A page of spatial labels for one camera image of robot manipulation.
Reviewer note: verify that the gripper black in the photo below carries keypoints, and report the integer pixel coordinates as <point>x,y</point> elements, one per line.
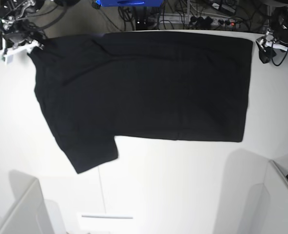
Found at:
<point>272,39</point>
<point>15,42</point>

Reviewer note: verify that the black T-shirt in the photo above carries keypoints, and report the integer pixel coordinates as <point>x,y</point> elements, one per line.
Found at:
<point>159,85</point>

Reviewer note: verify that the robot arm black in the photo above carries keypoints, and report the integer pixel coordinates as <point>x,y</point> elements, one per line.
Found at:
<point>277,17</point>
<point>15,15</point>

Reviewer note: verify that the white power strip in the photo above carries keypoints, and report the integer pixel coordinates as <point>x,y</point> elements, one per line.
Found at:
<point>214,21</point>

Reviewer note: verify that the blue box with oval logo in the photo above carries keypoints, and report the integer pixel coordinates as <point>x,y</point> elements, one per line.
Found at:
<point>129,3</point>

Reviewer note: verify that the white partition panel right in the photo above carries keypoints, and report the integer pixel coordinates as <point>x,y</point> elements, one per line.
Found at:
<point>276,183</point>

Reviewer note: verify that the white partition panel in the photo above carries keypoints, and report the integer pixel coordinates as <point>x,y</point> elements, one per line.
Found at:
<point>28,214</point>
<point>276,183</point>

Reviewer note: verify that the white partition panel left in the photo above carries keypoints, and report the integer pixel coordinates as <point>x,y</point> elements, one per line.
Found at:
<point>28,214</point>

